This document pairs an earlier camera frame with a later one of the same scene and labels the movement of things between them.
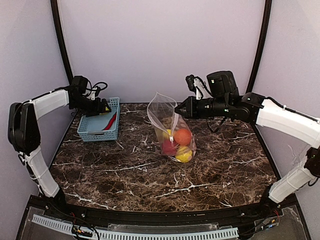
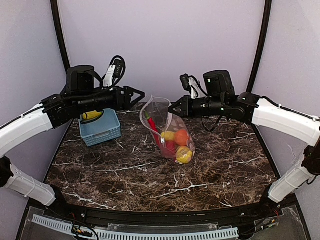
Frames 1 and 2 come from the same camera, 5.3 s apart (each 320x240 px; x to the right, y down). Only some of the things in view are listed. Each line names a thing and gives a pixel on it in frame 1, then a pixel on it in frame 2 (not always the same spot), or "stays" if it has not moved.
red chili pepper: (111, 121) → (154, 130)
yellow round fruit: (184, 154) stays
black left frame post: (60, 36) stays
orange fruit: (182, 137) stays
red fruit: (169, 148) stays
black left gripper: (100, 105) → (125, 97)
